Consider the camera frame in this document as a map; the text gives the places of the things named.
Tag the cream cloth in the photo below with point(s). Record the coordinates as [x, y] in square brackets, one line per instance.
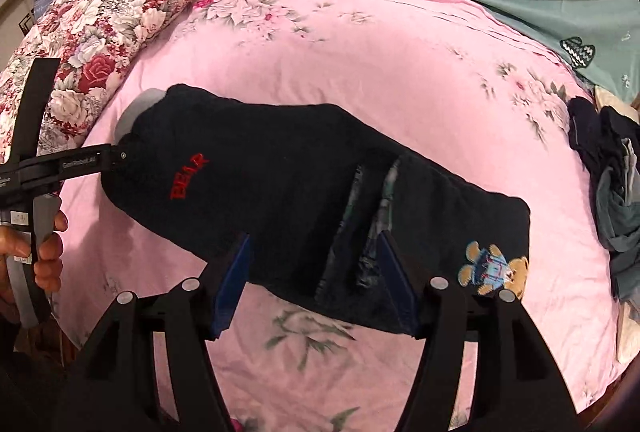
[612, 98]

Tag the grey garment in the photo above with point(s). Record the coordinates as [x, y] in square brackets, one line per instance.
[612, 182]

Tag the red floral pillow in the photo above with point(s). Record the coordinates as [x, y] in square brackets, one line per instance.
[110, 12]

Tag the black pants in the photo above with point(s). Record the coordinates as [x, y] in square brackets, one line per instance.
[280, 162]

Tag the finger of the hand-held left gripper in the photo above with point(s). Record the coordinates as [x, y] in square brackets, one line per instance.
[100, 160]

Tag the pink floral blanket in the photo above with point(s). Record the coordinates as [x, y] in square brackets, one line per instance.
[375, 62]

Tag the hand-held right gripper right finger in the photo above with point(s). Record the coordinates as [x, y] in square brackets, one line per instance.
[395, 282]

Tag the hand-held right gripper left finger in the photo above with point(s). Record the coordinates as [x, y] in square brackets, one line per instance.
[235, 282]

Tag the black garment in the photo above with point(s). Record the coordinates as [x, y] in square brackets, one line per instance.
[585, 132]

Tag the person's left hand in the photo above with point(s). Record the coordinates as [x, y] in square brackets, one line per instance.
[52, 257]

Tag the dark green garment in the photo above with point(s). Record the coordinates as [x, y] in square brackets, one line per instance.
[622, 242]

